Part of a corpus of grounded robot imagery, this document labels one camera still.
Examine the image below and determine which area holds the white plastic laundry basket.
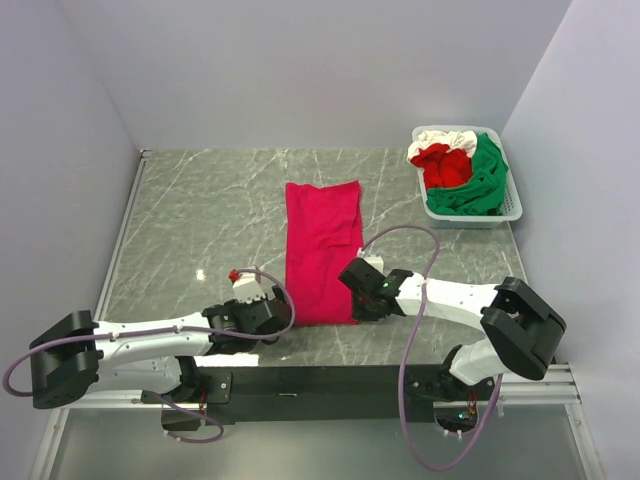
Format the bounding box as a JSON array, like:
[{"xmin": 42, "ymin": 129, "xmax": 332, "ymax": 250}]
[{"xmin": 411, "ymin": 125, "xmax": 523, "ymax": 229}]

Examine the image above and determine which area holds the green t-shirt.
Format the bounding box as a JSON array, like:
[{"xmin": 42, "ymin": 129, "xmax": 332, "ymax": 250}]
[{"xmin": 427, "ymin": 134, "xmax": 509, "ymax": 216}]

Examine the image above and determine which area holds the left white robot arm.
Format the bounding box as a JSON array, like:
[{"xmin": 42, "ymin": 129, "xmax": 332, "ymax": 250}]
[{"xmin": 29, "ymin": 287, "xmax": 295, "ymax": 409}]

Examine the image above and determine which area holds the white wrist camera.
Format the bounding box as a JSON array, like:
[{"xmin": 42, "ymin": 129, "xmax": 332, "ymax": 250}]
[
  {"xmin": 228, "ymin": 267, "xmax": 267, "ymax": 304},
  {"xmin": 357, "ymin": 248, "xmax": 384, "ymax": 273}
]

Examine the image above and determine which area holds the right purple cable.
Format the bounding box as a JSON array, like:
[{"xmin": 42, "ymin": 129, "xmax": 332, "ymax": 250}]
[{"xmin": 359, "ymin": 224, "xmax": 504, "ymax": 472}]

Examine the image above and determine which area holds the aluminium frame rail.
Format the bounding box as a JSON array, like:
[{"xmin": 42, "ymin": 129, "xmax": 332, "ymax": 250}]
[{"xmin": 434, "ymin": 363, "xmax": 584, "ymax": 407}]

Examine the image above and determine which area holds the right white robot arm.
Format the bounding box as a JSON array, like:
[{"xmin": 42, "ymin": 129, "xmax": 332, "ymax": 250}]
[{"xmin": 339, "ymin": 257, "xmax": 566, "ymax": 402}]

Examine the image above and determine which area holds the white t-shirt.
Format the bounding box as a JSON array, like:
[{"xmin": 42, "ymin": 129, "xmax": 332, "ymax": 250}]
[{"xmin": 407, "ymin": 130, "xmax": 478, "ymax": 160}]

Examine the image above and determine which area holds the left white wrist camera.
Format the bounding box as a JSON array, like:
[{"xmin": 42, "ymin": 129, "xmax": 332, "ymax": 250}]
[{"xmin": 228, "ymin": 267, "xmax": 267, "ymax": 304}]

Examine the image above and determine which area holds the red t-shirt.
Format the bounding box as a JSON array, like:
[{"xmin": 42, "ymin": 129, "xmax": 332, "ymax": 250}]
[{"xmin": 409, "ymin": 143, "xmax": 472, "ymax": 190}]

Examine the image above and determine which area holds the magenta pink t-shirt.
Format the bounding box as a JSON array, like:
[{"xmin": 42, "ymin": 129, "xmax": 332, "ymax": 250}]
[{"xmin": 285, "ymin": 181, "xmax": 363, "ymax": 327}]

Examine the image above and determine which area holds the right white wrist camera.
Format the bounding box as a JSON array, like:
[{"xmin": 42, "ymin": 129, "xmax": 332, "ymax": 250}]
[{"xmin": 357, "ymin": 248, "xmax": 384, "ymax": 273}]

